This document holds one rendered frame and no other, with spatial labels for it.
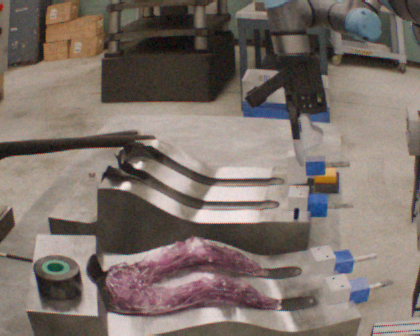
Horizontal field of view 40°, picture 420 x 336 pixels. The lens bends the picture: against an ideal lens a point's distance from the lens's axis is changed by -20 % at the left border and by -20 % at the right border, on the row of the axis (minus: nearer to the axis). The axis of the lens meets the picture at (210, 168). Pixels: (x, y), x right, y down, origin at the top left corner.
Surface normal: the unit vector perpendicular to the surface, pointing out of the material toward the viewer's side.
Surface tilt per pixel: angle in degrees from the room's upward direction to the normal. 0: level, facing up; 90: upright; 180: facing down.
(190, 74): 90
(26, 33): 90
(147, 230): 90
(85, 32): 85
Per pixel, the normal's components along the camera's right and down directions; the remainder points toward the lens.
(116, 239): -0.18, 0.35
